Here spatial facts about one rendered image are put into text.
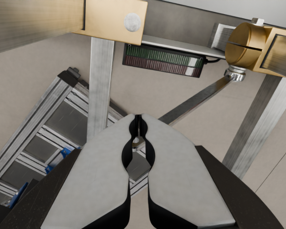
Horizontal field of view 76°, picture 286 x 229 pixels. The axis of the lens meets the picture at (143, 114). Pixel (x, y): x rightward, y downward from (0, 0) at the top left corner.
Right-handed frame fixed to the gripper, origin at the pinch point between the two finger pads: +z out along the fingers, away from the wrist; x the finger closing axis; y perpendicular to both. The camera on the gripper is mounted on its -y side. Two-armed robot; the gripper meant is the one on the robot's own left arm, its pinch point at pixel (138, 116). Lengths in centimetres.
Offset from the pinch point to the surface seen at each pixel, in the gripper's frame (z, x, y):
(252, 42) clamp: 10.6, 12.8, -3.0
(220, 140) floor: 97, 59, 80
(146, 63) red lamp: 27.0, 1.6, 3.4
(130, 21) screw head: 12.9, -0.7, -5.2
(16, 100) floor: 95, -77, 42
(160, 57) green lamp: 27.1, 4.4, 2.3
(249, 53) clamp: 10.6, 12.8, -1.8
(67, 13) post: 8.0, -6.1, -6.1
